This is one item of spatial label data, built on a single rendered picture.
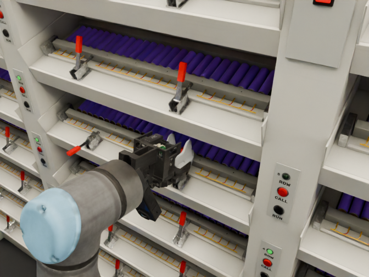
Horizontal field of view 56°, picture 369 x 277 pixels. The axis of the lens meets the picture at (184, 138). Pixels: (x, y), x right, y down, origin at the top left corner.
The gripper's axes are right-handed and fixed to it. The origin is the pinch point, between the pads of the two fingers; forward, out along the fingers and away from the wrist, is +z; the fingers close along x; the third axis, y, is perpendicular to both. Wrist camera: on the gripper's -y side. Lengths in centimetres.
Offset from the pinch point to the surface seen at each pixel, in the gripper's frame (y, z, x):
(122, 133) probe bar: -2.0, 2.0, 19.8
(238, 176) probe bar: -1.8, 2.5, -11.5
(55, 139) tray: -9.0, -2.7, 39.6
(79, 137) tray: -6.5, -0.9, 32.1
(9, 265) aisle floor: -100, 11, 95
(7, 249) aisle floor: -99, 16, 105
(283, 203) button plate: 1.2, -5.4, -23.3
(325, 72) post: 25.2, -10.2, -24.9
